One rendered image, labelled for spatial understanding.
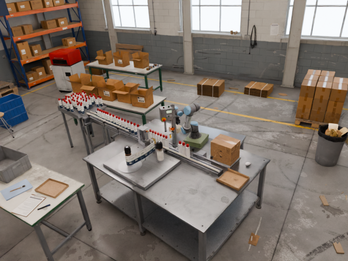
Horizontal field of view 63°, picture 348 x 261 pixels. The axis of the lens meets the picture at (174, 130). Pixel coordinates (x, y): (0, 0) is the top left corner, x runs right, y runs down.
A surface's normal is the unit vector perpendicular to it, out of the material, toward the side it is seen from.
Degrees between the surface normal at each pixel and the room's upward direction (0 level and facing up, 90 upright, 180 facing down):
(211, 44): 90
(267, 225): 0
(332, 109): 91
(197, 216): 0
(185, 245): 1
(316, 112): 87
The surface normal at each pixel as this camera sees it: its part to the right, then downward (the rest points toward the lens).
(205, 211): -0.06, -0.87
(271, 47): -0.51, 0.45
